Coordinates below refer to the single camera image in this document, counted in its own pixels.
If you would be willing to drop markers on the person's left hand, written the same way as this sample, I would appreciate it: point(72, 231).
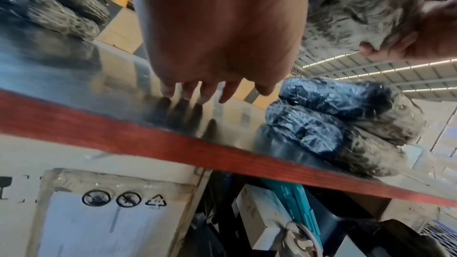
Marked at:
point(221, 24)

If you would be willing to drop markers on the person's right hand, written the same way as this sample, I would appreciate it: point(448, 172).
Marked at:
point(439, 30)

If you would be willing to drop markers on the shiny black film package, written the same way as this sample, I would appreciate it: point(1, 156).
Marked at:
point(339, 98)
point(357, 13)
point(321, 137)

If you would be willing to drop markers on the stack black packets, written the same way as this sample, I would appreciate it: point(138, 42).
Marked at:
point(53, 2)

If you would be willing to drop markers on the stack of pale cartons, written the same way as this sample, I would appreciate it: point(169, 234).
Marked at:
point(442, 131)

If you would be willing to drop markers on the plain brown cardboard box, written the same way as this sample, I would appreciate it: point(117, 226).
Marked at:
point(392, 208)

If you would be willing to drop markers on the flat white box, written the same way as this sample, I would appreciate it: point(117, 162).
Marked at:
point(257, 216)

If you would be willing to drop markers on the teal plastic case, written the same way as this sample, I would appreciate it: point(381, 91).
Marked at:
point(296, 205)

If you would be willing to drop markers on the white printed cardboard box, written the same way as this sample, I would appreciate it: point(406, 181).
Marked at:
point(107, 222)

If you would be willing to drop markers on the white tape roll holder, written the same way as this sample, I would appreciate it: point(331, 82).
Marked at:
point(298, 240)

